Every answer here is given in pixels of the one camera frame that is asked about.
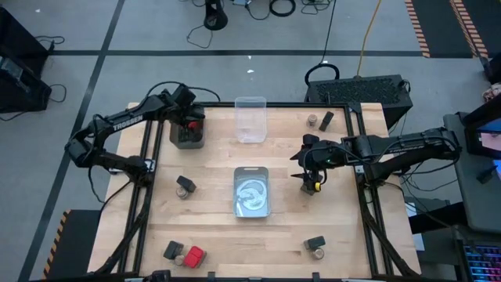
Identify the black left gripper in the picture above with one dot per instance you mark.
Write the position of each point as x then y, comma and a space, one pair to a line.
188, 113

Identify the red lid patterned spice tin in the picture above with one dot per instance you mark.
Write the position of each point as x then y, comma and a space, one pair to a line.
194, 257
193, 125

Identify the small black desk object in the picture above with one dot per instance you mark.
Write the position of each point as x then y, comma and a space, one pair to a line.
486, 175

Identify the black equipment case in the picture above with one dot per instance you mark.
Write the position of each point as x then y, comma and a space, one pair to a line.
15, 35
27, 94

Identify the white plastic storage bin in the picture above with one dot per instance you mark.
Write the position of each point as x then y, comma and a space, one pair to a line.
250, 192

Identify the computer monitor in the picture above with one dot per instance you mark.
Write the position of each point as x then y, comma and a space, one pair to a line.
489, 137

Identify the dark green black pepper tin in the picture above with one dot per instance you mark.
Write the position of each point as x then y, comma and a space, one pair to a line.
308, 188
326, 121
173, 250
314, 243
186, 183

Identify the clear plastic storage bin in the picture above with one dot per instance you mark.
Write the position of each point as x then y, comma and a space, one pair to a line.
250, 117

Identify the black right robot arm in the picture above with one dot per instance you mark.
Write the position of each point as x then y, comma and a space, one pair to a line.
407, 147

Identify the black perforated computer tower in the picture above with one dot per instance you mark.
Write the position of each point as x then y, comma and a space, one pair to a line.
360, 92

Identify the dark grey plastic storage bin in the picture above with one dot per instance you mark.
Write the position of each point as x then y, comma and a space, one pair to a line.
187, 144

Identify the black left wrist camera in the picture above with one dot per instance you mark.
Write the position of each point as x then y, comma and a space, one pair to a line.
184, 96

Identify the black floor stand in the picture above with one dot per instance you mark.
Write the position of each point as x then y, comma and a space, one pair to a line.
215, 17

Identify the grey desk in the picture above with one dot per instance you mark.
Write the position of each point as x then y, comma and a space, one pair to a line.
469, 196

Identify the black mat hazard striped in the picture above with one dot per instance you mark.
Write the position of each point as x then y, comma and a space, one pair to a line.
438, 23
78, 243

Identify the backlit keyboard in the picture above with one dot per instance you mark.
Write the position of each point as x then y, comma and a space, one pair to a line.
483, 266

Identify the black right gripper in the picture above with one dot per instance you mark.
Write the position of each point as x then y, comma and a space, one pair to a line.
323, 156

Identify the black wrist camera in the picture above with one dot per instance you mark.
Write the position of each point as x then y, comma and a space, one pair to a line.
184, 96
310, 140

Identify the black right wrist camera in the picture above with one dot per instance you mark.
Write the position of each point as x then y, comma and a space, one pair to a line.
310, 140

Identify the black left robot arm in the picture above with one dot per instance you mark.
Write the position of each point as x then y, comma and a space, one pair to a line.
127, 121

